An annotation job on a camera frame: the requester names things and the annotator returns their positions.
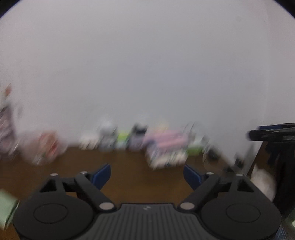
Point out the knitted vase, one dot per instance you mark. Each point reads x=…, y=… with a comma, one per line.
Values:
x=7, y=131

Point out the white robot speaker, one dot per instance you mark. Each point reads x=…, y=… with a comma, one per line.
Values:
x=107, y=133

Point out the white bag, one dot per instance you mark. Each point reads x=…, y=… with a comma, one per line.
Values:
x=264, y=182

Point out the plastic bag of snacks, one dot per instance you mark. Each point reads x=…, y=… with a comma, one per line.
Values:
x=46, y=145

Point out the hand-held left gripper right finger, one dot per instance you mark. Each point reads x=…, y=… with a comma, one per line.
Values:
x=192, y=176

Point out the black box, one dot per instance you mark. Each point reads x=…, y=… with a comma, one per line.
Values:
x=139, y=130

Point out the patterned tin box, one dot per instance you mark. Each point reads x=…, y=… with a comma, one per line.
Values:
x=136, y=143

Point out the pink floral folded garment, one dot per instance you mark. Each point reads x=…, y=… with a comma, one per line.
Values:
x=166, y=152

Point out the cream garment teal flowers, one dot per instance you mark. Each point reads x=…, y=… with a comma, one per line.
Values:
x=166, y=162

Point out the pink blue garment purple trim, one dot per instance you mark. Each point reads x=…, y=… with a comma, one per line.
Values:
x=168, y=139

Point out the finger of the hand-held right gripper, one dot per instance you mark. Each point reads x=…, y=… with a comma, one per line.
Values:
x=269, y=135
x=276, y=127

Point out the wooden chair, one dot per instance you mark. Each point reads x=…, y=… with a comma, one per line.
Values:
x=259, y=154

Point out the green white small box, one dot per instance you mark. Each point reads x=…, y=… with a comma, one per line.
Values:
x=122, y=139

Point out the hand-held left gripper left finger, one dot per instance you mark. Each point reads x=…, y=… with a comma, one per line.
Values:
x=101, y=176

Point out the white plastic clip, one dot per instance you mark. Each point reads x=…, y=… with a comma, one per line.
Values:
x=88, y=140

